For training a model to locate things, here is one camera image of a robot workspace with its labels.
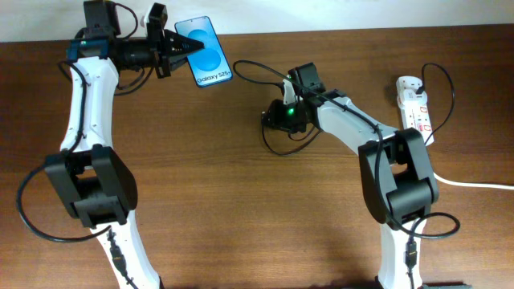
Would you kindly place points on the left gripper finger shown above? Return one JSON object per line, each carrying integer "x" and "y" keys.
{"x": 174, "y": 64}
{"x": 179, "y": 45}

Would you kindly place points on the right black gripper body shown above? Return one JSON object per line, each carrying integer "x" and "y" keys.
{"x": 287, "y": 116}

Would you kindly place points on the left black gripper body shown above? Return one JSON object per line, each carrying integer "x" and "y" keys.
{"x": 147, "y": 53}

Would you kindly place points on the blue Galaxy smartphone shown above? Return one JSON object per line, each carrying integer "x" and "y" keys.
{"x": 209, "y": 66}

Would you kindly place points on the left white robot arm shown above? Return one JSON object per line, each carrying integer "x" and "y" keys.
{"x": 92, "y": 182}

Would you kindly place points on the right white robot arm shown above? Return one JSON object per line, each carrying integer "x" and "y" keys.
{"x": 398, "y": 183}

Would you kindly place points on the black charger plug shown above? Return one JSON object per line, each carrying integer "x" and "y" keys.
{"x": 420, "y": 90}

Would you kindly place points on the white power strip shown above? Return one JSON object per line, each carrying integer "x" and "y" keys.
{"x": 413, "y": 107}

